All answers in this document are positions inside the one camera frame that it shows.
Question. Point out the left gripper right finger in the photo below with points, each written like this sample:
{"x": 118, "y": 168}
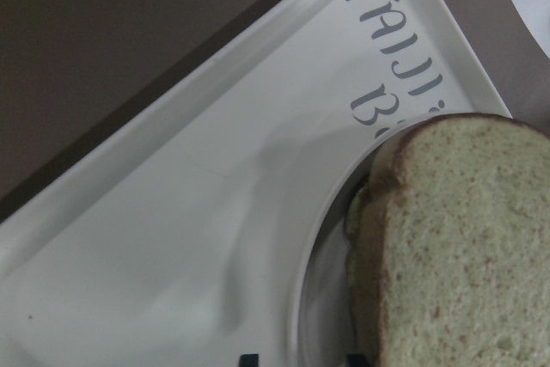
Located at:
{"x": 356, "y": 356}

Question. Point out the white round plate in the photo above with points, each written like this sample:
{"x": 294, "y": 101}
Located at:
{"x": 320, "y": 326}

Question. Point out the bread slice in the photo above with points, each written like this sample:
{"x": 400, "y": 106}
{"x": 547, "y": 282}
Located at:
{"x": 449, "y": 257}

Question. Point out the cream bear serving tray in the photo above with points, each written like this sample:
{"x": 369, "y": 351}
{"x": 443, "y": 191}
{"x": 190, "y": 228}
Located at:
{"x": 178, "y": 240}

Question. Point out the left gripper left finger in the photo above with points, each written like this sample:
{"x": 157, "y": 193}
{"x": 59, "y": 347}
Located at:
{"x": 249, "y": 356}

